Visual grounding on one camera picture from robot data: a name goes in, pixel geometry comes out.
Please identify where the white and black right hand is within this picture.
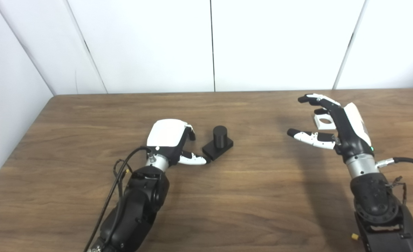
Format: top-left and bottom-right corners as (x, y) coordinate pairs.
(287, 93), (375, 163)

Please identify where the white and black left hand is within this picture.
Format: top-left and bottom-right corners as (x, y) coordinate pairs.
(146, 119), (207, 167)

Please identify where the white square piece with hole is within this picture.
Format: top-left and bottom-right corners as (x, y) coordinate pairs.
(313, 114), (337, 130)

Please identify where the black peg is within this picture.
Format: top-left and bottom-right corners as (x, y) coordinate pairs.
(202, 125), (234, 162)

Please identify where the thin left arm wire bundle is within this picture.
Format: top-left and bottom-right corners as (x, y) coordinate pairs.
(113, 159), (132, 197)

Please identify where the thin arm wire bundle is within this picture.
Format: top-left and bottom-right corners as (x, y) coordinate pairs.
(113, 159), (132, 197)
(385, 176), (407, 206)

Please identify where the thick black left wrist cable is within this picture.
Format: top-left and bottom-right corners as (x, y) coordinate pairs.
(84, 146), (156, 252)

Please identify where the thin right arm wire bundle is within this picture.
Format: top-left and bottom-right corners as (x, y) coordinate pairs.
(385, 176), (407, 206)

